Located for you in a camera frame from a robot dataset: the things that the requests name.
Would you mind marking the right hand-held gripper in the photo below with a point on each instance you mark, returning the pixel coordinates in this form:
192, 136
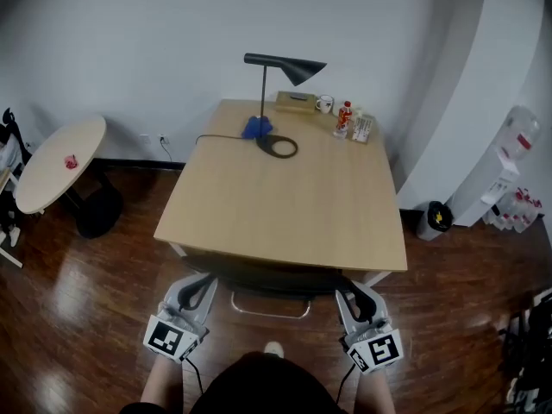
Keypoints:
379, 347

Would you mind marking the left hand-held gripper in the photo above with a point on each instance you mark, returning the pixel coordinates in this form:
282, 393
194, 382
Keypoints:
166, 339

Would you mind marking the black mesh chair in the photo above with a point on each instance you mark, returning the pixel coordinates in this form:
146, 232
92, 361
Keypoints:
276, 280

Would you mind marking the person's left forearm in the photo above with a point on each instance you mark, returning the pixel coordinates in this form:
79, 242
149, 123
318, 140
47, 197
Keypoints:
161, 380

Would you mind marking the person's right forearm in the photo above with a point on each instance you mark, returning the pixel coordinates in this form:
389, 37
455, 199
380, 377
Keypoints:
375, 390

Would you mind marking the black office chair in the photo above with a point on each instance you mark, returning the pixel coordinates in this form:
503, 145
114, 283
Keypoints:
535, 317
10, 117

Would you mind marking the person's white shoe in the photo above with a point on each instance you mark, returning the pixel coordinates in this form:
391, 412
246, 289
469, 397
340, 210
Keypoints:
274, 348

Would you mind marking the grey trash bin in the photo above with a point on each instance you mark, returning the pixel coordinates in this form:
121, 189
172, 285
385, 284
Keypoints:
433, 222

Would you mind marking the person's dark clothing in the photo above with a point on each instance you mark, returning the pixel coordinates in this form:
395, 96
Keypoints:
267, 386

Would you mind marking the wooden desk with white legs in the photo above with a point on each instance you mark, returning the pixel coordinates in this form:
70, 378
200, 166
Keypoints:
280, 196

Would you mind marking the white water dispenser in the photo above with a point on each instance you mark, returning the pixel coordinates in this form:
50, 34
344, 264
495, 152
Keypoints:
487, 188

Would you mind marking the small red object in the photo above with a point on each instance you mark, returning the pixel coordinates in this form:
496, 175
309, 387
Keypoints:
71, 162

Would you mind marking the blue cloth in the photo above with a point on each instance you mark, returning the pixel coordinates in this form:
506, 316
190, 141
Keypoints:
254, 127

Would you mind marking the row of water jugs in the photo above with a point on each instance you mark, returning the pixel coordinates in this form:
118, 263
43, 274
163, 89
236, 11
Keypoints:
515, 211

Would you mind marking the round wooden side table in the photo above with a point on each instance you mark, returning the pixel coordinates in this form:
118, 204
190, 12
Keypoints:
56, 175

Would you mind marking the white printed card holder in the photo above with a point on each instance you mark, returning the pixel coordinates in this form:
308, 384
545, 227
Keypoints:
362, 129

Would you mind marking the red drink bottle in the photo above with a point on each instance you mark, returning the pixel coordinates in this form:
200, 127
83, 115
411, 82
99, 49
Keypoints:
343, 119

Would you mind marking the white mug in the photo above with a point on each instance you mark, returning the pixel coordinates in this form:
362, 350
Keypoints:
325, 104

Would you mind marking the wooden tissue box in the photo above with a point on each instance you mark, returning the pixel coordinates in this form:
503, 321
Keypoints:
293, 104

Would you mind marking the wooden work desk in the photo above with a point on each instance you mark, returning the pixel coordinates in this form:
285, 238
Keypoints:
4, 179

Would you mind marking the large clear dispenser bottle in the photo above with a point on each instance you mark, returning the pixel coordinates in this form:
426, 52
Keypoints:
519, 132

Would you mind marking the black desk lamp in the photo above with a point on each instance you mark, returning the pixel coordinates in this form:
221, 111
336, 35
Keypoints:
302, 70

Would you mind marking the white wall outlet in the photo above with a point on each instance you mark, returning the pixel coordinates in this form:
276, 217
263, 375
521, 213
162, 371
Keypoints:
145, 138
162, 138

